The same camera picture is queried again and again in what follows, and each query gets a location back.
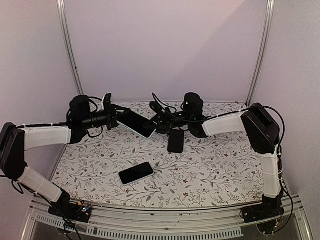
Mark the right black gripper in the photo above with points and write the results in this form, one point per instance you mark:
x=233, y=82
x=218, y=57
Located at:
x=165, y=121

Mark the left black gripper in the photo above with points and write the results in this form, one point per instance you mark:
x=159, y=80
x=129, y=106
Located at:
x=111, y=115

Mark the light blue cased phone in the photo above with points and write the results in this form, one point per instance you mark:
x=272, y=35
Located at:
x=137, y=125

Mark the black cased phone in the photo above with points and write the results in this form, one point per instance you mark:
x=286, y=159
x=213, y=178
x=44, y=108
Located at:
x=176, y=141

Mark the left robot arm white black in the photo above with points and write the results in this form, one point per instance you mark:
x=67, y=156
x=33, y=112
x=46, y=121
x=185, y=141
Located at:
x=15, y=140

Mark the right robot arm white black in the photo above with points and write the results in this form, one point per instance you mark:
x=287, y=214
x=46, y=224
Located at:
x=263, y=132

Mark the white cased phone on table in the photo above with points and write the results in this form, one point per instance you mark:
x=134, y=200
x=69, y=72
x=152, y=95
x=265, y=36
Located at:
x=136, y=173

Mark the floral patterned table mat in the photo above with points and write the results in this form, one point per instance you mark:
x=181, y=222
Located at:
x=218, y=170

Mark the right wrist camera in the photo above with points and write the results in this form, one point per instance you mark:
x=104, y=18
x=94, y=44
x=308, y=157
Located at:
x=157, y=108

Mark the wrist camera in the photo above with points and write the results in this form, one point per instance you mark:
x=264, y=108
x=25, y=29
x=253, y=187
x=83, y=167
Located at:
x=157, y=108
x=106, y=101

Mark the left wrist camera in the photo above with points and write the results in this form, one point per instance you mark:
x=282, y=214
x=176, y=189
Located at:
x=106, y=101

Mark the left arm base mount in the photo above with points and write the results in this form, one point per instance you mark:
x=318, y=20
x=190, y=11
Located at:
x=80, y=211

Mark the front aluminium rail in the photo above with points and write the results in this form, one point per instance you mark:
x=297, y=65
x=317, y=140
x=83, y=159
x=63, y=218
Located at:
x=112, y=222

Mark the left aluminium frame post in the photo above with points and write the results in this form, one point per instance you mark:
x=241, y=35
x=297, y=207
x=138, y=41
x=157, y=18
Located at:
x=62, y=13

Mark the aluminium frame post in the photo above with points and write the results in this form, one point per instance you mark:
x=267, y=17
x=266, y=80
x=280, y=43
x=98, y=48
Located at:
x=270, y=4
x=62, y=13

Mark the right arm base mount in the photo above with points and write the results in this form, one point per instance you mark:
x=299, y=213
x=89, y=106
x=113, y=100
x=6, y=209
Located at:
x=261, y=212

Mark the right aluminium frame post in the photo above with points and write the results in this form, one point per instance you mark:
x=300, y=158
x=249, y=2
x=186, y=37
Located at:
x=270, y=4

